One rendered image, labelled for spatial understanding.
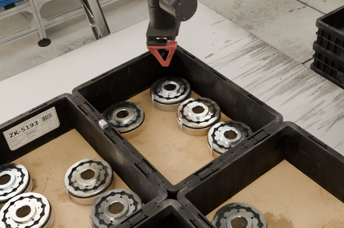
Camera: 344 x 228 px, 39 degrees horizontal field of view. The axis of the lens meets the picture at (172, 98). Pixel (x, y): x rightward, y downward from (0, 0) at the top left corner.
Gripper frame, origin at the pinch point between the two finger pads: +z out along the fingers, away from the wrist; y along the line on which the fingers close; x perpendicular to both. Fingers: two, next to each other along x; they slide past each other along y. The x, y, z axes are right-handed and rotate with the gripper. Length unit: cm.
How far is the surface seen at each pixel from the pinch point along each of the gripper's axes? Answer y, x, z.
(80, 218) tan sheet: -38.4, 13.7, 11.9
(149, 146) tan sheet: -18.1, 2.8, 12.3
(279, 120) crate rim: -18.8, -25.7, 2.3
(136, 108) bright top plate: -8.5, 7.2, 9.6
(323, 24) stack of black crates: 70, -48, 38
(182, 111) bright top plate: -9.1, -4.0, 9.7
